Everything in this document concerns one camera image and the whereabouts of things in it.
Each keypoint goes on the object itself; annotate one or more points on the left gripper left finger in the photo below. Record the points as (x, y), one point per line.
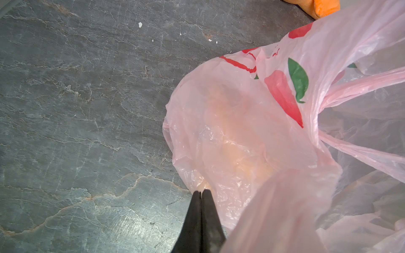
(189, 240)

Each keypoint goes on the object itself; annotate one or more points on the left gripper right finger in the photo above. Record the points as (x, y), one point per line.
(212, 235)

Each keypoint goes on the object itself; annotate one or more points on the pink plastic bag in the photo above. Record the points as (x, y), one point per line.
(302, 142)

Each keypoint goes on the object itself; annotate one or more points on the orange fish plush toy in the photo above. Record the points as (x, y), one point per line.
(317, 9)

